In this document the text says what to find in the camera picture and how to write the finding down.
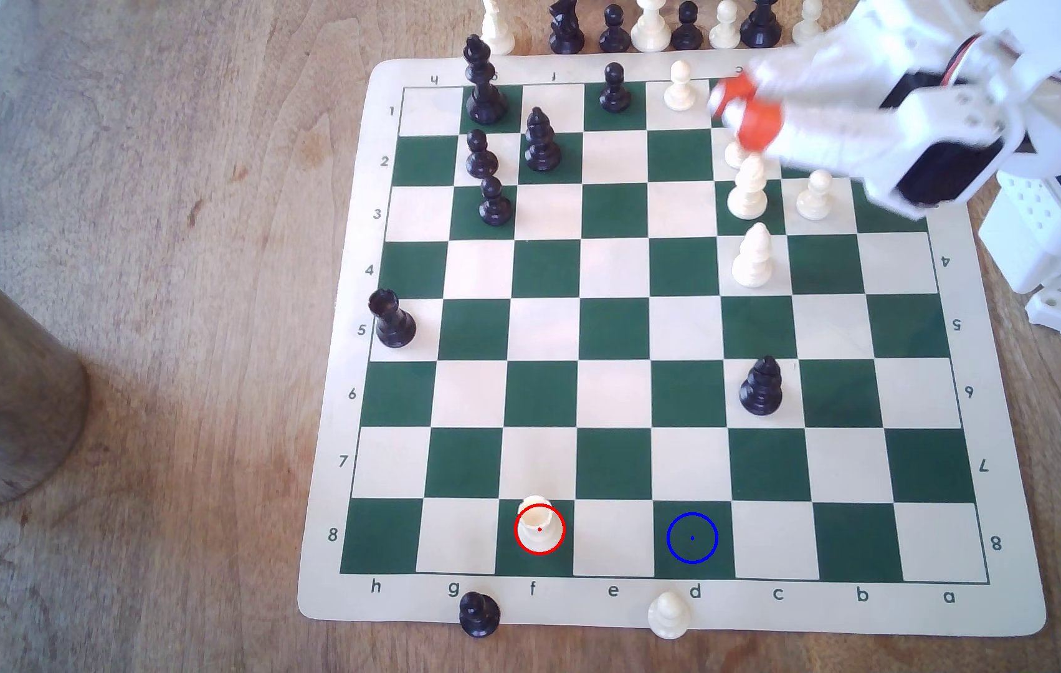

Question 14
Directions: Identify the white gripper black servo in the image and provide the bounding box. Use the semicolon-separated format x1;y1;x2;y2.
710;26;1029;222

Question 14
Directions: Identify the black bishop chess piece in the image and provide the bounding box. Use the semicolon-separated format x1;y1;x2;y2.
523;107;563;173
740;356;784;416

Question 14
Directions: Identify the white bishop chess piece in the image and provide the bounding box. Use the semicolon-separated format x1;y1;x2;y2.
726;154;769;221
733;222;775;288

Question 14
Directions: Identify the black rook chess piece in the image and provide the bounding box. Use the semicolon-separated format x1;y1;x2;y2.
368;289;417;350

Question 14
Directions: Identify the tall white chess piece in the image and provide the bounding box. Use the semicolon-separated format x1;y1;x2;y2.
480;0;516;55
631;0;672;54

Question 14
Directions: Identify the tall black chess piece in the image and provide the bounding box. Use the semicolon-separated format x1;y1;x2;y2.
740;0;784;50

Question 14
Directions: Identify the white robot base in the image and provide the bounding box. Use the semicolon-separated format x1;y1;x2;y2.
977;168;1061;356

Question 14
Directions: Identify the black knight chess piece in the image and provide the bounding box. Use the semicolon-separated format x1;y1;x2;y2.
549;0;586;55

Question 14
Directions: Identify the red black servo wire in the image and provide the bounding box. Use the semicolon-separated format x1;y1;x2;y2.
940;32;1008;90

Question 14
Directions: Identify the black pawn chess piece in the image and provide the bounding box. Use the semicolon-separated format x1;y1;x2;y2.
597;4;633;54
458;591;502;639
670;2;705;52
478;176;513;227
465;129;500;181
599;62;633;114

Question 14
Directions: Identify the green and cream chess mat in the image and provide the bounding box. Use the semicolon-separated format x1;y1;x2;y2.
297;42;1047;639

